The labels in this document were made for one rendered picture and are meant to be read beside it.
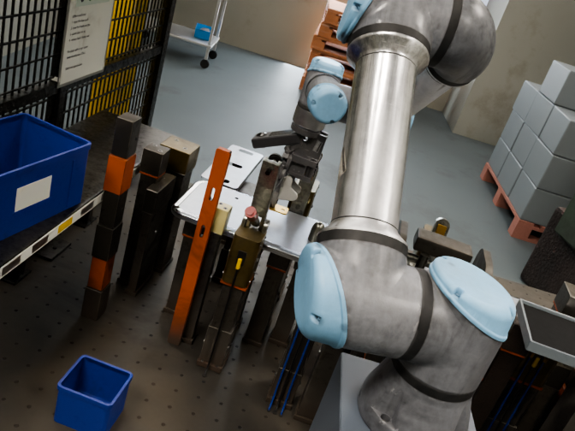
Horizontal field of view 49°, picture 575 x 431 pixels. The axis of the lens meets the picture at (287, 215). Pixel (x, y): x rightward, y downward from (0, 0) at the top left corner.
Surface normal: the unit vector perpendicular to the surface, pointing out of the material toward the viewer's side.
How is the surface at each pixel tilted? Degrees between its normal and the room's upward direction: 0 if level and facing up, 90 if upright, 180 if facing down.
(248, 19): 90
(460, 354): 90
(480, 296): 8
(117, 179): 90
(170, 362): 0
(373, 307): 60
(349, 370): 0
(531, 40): 90
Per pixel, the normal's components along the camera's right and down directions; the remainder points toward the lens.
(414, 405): -0.39, -0.03
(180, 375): 0.28, -0.86
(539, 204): -0.10, 0.42
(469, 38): 0.28, 0.43
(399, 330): 0.09, 0.31
